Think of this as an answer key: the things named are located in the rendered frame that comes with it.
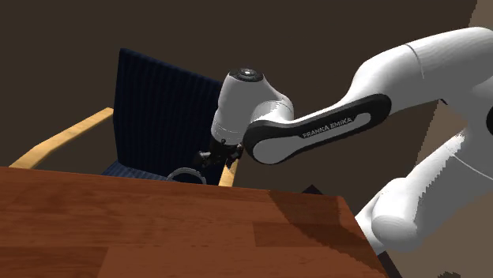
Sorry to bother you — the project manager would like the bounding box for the dark blue wooden-armed chair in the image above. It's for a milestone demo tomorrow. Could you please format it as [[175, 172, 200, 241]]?
[[9, 47, 240, 188]]

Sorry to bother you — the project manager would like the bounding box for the brown wooden table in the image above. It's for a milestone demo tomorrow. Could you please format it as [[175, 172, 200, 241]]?
[[0, 166, 391, 278]]

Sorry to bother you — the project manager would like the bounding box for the grey ring-shaped object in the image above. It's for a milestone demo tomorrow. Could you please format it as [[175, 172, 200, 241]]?
[[166, 167, 208, 186]]

